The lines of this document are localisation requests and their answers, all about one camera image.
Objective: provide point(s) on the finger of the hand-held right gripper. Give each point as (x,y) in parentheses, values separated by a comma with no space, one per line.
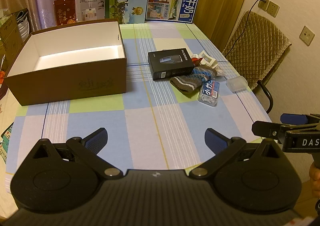
(293,118)
(265,128)

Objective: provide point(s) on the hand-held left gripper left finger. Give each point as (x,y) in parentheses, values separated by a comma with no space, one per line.
(96,141)

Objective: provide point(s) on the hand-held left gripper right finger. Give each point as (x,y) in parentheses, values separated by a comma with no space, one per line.
(215,141)

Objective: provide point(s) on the blue label cotton swab box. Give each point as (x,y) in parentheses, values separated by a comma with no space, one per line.
(210,92)

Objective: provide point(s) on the clear plastic case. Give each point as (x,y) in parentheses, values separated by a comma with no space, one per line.
(237,84)

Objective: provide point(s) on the brown cardboard box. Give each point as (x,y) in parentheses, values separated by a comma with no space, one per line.
(75,86)

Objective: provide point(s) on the striped knit sock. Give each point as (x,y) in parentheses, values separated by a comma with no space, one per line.
(187,83)

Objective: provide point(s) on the red packet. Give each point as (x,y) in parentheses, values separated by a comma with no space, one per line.
(196,60)

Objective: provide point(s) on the black product box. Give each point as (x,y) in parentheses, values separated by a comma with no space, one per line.
(170,66)

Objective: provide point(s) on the person's right hand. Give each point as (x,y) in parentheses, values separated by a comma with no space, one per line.
(315,173)

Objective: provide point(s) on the quilted chair cover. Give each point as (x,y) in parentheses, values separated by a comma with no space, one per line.
(255,48)

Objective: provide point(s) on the colourful printed paper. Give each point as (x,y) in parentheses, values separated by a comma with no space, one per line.
(5,143)

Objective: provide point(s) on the cream floral cloth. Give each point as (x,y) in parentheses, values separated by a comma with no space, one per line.
(6,113)

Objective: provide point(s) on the red gift box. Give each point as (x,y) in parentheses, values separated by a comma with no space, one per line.
(64,12)

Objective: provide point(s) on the plain cardboard carton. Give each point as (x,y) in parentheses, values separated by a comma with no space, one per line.
(10,38)

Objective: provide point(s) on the white humidifier box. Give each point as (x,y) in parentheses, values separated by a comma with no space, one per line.
(88,6)

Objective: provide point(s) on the white striped bag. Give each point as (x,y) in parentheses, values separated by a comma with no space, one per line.
(23,26)

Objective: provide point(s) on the blue milk carton box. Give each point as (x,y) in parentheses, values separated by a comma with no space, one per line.
(175,1)

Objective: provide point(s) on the black chair frame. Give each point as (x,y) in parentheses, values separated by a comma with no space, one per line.
(268,96)

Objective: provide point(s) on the wall socket with plug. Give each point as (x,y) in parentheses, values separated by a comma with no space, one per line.
(263,3)

